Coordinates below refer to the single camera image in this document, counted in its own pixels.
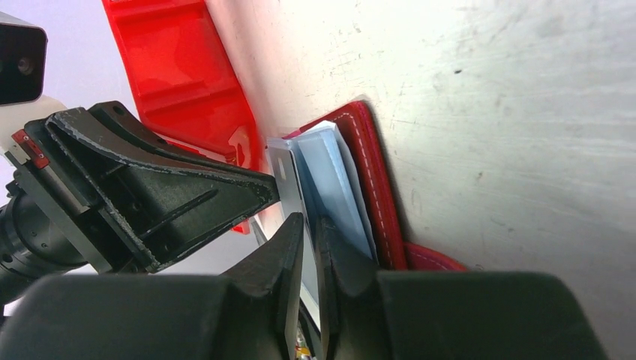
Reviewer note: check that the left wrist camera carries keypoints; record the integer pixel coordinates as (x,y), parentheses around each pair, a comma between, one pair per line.
(23,59)

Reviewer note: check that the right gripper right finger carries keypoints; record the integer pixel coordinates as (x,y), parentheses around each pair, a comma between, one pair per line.
(370,313)

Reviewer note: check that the dark grey credit card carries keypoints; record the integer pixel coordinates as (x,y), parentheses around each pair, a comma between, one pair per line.
(284,164)

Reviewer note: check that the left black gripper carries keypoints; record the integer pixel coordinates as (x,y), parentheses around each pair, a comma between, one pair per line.
(101,189)

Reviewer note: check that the red plastic compartment tray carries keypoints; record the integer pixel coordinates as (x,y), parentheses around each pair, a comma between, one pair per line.
(182,80)

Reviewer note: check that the red leather card holder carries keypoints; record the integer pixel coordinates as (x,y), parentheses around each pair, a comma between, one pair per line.
(355,121)

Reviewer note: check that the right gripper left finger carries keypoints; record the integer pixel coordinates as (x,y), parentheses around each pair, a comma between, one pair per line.
(248,312)

